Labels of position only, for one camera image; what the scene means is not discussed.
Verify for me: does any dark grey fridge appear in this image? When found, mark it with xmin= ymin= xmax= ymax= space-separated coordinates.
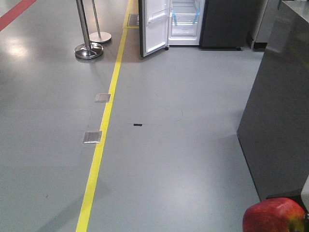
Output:
xmin=169 ymin=0 xmax=256 ymax=49

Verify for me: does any grey stone counter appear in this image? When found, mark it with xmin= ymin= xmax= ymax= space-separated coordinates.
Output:
xmin=237 ymin=0 xmax=309 ymax=200

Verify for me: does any dark grey fridge door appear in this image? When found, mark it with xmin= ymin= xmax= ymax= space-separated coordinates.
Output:
xmin=138 ymin=0 xmax=171 ymax=58

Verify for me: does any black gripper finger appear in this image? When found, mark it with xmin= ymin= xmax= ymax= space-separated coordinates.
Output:
xmin=266 ymin=188 xmax=304 ymax=208

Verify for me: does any metal floor plate upper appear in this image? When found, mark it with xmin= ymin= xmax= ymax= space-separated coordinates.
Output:
xmin=95 ymin=93 xmax=111 ymax=103

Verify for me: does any metal floor plate lower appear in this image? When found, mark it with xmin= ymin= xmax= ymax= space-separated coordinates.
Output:
xmin=83 ymin=131 xmax=102 ymax=144

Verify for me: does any red yellow apple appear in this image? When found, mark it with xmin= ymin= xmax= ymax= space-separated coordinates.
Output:
xmin=242 ymin=197 xmax=306 ymax=232

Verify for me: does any metal floor plate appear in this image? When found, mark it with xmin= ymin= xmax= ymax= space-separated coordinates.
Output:
xmin=83 ymin=131 xmax=102 ymax=144
xmin=95 ymin=93 xmax=111 ymax=103

